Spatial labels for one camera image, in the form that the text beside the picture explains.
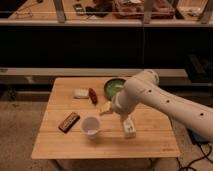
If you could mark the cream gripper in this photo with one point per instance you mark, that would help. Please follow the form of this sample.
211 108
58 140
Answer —
106 109

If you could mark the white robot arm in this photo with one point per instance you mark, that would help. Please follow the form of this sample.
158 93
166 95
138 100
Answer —
143 88

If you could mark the green ceramic bowl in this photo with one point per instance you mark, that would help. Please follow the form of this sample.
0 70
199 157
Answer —
113 86

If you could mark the red-brown sausage snack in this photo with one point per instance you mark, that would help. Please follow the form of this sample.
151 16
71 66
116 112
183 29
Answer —
93 96

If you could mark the white wrapped soap block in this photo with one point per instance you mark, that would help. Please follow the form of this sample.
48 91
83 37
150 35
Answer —
81 93

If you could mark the white squeeze bottle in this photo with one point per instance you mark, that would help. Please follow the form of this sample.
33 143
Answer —
129 128

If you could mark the wooden table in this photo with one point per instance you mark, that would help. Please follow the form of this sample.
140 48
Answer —
154 135

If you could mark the brown chocolate bar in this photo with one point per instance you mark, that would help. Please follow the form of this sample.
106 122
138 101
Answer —
66 125

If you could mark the wooden shelf workbench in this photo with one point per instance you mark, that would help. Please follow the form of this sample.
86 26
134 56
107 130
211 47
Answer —
99 13

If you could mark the red tray on shelf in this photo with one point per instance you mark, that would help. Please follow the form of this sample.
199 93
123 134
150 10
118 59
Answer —
162 9

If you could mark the black phone on shelf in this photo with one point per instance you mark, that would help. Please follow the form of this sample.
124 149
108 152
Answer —
79 9

